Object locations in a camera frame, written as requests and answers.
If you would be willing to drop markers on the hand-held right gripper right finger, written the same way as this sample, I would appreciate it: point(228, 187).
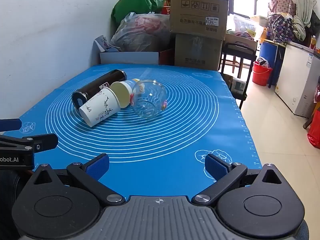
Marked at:
point(215, 166)

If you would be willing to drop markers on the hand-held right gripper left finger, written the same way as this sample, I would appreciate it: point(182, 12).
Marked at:
point(98, 166)

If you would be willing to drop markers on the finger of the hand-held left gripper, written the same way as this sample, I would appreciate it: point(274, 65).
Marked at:
point(8, 125)
point(40, 142)

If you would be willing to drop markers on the white ink-print paper cup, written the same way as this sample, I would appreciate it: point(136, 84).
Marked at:
point(100, 107)

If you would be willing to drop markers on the white blue paper cup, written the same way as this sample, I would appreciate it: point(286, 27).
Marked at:
point(120, 92)

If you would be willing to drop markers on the clear glass cup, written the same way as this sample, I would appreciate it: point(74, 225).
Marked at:
point(150, 100)

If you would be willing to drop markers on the blue silicone baking mat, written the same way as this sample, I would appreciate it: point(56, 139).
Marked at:
point(162, 142)

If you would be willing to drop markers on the dark brown thermos bottle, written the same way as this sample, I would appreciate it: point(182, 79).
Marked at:
point(100, 82)

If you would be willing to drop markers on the white small appliance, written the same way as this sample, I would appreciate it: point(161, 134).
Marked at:
point(238, 85)

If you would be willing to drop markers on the red plastic bucket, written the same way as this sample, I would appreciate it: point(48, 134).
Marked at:
point(261, 76)

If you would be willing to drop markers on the red plastic bag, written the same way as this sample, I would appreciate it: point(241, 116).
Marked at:
point(315, 130)

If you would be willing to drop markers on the white open box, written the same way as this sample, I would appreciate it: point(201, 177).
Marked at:
point(130, 58)

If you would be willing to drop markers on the small cardboard box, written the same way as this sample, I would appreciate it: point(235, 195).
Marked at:
point(197, 52)

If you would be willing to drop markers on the black metal rack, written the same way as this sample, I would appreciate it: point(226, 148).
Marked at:
point(246, 52)

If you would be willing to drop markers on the printed white paper bag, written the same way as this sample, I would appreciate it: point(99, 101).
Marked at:
point(105, 43)

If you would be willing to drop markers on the white chest freezer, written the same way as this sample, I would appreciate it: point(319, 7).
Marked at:
point(297, 80)

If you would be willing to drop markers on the red box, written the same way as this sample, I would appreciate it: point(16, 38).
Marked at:
point(167, 57)

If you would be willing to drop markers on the blue plastic barrel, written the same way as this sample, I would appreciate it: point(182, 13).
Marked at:
point(267, 52)

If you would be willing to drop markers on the flat cardboard box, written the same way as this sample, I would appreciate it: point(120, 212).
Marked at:
point(241, 39)

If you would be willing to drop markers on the clear plastic bag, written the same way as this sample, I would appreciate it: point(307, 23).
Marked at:
point(142, 32)

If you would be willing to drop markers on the dark floral bag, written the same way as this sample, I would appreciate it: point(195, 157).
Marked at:
point(280, 28)

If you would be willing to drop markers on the large cardboard box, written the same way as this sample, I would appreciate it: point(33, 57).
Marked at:
point(197, 12)

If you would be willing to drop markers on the yellow bottle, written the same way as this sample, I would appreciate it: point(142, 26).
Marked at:
point(312, 42)

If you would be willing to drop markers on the green plastic bag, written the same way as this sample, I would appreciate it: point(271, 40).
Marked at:
point(137, 2)

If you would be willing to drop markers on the pink checked bag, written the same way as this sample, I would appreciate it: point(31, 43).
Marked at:
point(282, 5)

